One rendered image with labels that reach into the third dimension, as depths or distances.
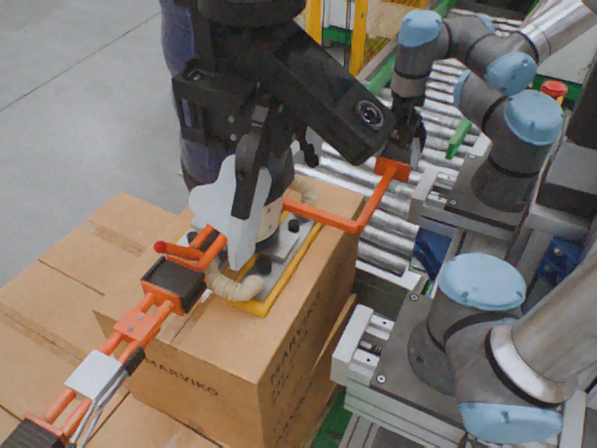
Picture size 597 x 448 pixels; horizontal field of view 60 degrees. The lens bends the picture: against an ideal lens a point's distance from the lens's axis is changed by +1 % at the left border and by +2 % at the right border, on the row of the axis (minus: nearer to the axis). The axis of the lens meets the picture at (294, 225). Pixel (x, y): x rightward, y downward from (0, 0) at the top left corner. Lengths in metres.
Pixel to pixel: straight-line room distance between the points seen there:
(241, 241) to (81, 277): 1.44
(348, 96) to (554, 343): 0.40
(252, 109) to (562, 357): 0.45
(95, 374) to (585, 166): 0.83
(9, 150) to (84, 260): 1.73
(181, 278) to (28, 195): 2.18
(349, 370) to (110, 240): 1.13
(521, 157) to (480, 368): 0.59
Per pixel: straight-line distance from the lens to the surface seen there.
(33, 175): 3.23
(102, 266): 1.82
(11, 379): 1.67
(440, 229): 1.35
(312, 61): 0.36
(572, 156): 0.90
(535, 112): 1.18
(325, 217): 1.09
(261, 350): 1.05
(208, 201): 0.40
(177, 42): 0.85
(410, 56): 1.07
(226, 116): 0.38
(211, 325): 1.10
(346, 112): 0.35
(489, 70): 1.03
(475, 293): 0.76
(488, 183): 1.24
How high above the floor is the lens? 1.84
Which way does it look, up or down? 45 degrees down
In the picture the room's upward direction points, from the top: straight up
